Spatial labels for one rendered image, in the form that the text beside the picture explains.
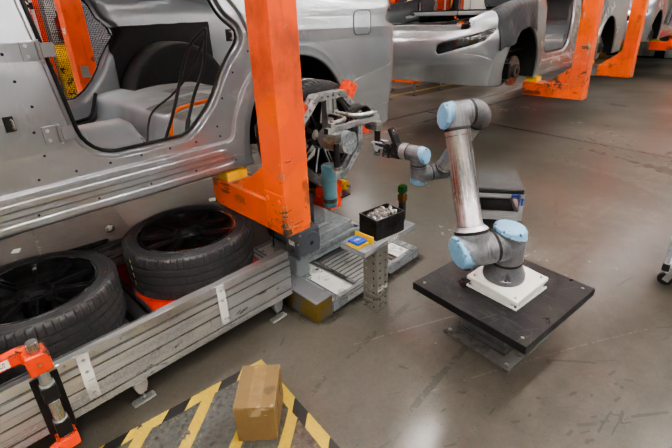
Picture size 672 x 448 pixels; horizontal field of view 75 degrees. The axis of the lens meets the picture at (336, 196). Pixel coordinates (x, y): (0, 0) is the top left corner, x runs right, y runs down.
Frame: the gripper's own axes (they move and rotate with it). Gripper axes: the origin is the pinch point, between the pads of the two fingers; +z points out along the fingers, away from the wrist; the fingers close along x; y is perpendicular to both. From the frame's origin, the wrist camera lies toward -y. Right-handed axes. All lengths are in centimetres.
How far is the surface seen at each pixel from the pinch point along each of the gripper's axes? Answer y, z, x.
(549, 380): 83, -123, -25
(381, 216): 28, -32, -32
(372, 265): 54, -32, -40
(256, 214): 26, 17, -76
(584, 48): -23, -2, 344
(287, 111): -31, -8, -70
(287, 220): 21, -8, -75
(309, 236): 46, 7, -50
